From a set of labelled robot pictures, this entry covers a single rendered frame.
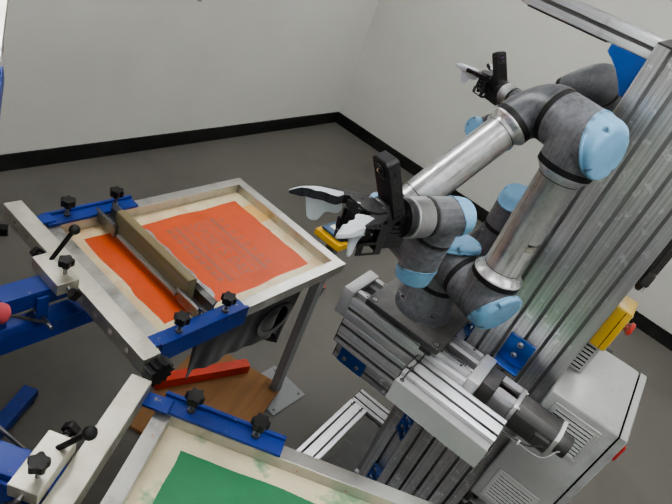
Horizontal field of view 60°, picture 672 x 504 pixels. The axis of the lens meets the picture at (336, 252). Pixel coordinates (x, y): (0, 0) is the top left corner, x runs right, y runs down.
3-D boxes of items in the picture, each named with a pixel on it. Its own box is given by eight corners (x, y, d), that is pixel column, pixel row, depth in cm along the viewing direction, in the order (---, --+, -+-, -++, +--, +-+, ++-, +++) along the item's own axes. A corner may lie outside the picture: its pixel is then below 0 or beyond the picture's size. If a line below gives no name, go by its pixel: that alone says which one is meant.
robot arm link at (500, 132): (539, 53, 118) (349, 199, 119) (578, 77, 111) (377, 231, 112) (544, 93, 127) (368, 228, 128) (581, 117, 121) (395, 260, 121)
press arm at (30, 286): (59, 282, 153) (60, 267, 150) (71, 295, 151) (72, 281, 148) (-11, 303, 140) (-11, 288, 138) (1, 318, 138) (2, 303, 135)
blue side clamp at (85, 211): (127, 211, 195) (130, 194, 192) (136, 219, 193) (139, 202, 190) (38, 232, 173) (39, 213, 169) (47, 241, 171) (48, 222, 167)
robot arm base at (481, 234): (515, 255, 193) (530, 231, 188) (500, 270, 181) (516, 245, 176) (477, 230, 198) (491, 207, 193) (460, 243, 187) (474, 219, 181)
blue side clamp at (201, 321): (233, 312, 173) (238, 295, 169) (244, 323, 171) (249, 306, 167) (146, 351, 151) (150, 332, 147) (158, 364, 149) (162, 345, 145)
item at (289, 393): (274, 366, 290) (335, 211, 238) (304, 395, 282) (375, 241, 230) (242, 384, 274) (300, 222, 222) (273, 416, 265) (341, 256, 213)
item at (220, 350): (266, 327, 224) (293, 255, 205) (282, 341, 221) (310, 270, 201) (167, 376, 190) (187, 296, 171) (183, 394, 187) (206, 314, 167)
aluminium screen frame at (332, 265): (237, 185, 230) (239, 177, 228) (342, 271, 207) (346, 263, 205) (39, 231, 172) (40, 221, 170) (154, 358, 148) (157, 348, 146)
